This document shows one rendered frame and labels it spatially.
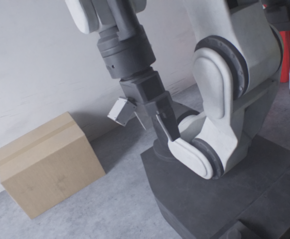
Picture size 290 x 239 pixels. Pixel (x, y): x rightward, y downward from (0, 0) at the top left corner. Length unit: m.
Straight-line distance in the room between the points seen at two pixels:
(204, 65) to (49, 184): 0.95
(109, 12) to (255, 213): 0.63
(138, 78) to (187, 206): 0.51
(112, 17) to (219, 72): 0.22
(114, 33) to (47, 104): 1.08
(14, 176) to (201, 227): 0.79
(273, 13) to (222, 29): 0.26
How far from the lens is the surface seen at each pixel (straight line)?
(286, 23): 0.74
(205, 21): 0.55
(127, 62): 0.44
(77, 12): 0.45
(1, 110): 1.48
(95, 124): 1.60
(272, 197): 0.83
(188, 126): 0.87
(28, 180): 1.25
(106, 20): 0.44
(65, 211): 1.30
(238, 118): 0.59
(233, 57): 0.50
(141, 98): 0.46
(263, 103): 0.67
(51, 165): 1.23
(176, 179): 0.94
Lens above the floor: 0.85
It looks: 32 degrees down
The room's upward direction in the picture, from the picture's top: 18 degrees counter-clockwise
